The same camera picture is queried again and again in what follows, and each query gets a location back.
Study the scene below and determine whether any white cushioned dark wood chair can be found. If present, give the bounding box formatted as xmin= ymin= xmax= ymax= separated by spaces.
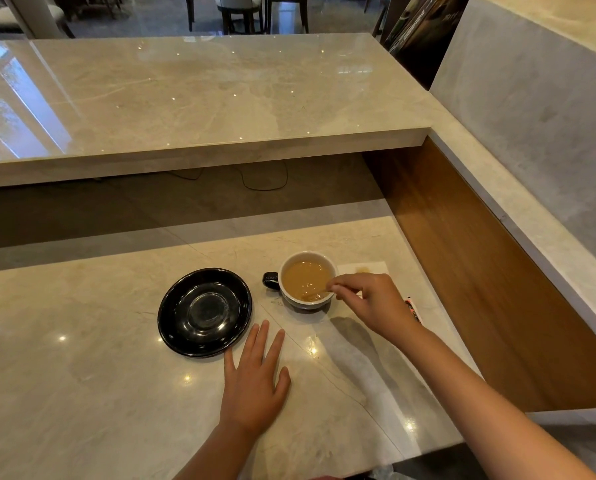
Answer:
xmin=215 ymin=0 xmax=266 ymax=35

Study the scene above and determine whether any beige upholstered seat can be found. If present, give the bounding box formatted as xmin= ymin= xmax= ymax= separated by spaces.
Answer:
xmin=0 ymin=4 xmax=76 ymax=40

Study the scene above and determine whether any black glossy saucer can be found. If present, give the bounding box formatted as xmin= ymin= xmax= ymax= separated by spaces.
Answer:
xmin=158 ymin=268 xmax=253 ymax=358

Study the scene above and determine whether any person's right hand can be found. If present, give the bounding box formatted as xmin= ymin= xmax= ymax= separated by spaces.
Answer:
xmin=326 ymin=273 xmax=420 ymax=344

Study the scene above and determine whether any black coffee cup white inside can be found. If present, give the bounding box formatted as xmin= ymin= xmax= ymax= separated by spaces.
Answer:
xmin=263 ymin=251 xmax=339 ymax=312

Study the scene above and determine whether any person's right forearm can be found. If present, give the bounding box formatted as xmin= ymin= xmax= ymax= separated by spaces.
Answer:
xmin=388 ymin=322 xmax=596 ymax=480

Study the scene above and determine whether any milky coffee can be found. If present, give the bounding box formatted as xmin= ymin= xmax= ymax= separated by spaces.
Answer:
xmin=283 ymin=260 xmax=333 ymax=301

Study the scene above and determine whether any person's left forearm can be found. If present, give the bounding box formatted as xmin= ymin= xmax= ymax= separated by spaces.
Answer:
xmin=174 ymin=420 xmax=264 ymax=480

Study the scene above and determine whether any person's left hand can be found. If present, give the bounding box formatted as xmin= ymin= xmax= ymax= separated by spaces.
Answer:
xmin=220 ymin=320 xmax=292 ymax=436

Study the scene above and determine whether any white paper napkin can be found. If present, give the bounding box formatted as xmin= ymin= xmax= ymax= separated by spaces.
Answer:
xmin=336 ymin=261 xmax=390 ymax=299

